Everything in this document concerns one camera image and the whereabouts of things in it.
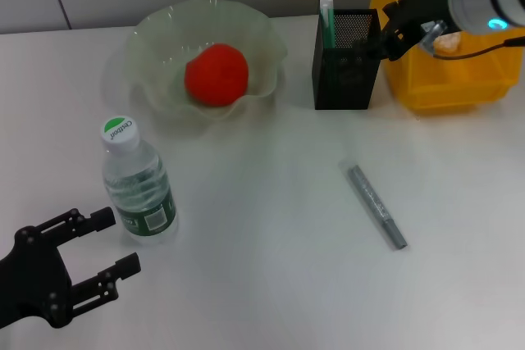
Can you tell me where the black mesh pen holder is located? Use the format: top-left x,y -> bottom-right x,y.
311,8 -> 386,111

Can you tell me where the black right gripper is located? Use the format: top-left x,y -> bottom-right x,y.
363,0 -> 454,62

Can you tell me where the white paper ball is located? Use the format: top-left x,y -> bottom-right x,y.
434,34 -> 460,54

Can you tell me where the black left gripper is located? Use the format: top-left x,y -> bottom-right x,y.
0,207 -> 143,330

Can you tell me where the grey glitter marker pen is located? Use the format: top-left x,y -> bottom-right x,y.
338,157 -> 409,252

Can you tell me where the clear water bottle green label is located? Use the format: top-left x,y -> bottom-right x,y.
100,115 -> 180,247

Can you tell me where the red-orange toy orange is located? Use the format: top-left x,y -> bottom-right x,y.
184,42 -> 250,107

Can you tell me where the mint green utility knife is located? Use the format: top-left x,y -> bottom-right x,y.
319,0 -> 340,52

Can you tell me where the translucent green wavy fruit bowl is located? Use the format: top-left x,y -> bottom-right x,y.
125,0 -> 288,136

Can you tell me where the yellow plastic storage bin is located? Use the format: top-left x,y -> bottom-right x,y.
368,0 -> 525,116

